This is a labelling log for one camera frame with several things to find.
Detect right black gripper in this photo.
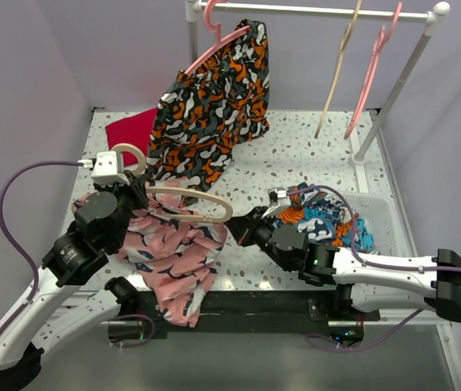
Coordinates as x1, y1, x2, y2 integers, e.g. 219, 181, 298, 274
223, 205, 292, 271

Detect beige wooden hanger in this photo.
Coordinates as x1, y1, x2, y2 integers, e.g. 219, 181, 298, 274
314, 0, 362, 138
110, 143, 234, 223

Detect pink navy patterned shorts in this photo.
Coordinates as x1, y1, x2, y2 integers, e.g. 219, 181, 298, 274
71, 190, 229, 328

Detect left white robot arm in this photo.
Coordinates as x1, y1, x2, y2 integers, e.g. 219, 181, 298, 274
0, 172, 148, 390

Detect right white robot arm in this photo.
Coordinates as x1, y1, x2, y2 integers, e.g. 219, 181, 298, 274
225, 207, 461, 323

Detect blue orange patterned shorts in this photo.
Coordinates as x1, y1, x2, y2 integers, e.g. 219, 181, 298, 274
271, 190, 357, 248

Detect orange black camo shorts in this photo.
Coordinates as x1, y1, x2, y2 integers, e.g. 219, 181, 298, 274
146, 19, 270, 191

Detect left pink hanger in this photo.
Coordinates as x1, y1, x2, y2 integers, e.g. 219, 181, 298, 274
183, 0, 251, 76

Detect pink hanger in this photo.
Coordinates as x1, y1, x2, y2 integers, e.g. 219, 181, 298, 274
344, 2, 402, 139
183, 0, 251, 76

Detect right pink hanger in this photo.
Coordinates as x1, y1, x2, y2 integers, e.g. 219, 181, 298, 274
344, 2, 402, 139

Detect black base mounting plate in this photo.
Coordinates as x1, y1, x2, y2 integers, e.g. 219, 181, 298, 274
108, 288, 380, 339

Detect red folded cloth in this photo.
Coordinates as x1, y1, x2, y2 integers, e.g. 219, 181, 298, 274
105, 108, 157, 156

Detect white plastic basket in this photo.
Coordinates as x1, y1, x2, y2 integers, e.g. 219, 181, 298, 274
342, 192, 406, 257

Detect white clothes rack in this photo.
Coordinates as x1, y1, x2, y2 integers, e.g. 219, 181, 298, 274
184, 1, 450, 168

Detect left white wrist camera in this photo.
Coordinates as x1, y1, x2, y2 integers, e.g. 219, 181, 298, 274
79, 151, 130, 186

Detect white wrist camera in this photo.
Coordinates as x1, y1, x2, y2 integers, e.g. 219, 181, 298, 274
262, 187, 294, 218
79, 151, 130, 186

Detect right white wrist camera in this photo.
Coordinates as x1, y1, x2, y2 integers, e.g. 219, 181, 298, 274
262, 187, 294, 218

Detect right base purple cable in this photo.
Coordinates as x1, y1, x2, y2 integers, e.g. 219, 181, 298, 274
304, 307, 423, 354

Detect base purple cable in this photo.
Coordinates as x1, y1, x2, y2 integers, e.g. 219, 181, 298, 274
110, 312, 158, 349
304, 307, 423, 354

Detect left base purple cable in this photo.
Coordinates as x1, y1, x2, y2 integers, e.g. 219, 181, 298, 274
110, 312, 158, 349

